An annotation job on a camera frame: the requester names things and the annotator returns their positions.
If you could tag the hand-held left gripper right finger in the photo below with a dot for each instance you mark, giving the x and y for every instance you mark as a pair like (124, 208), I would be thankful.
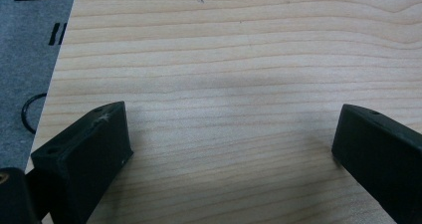
(381, 151)

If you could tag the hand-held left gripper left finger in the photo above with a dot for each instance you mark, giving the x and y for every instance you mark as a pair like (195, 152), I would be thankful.
(83, 157)

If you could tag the black tape marks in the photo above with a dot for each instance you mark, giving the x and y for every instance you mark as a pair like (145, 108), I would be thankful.
(57, 34)

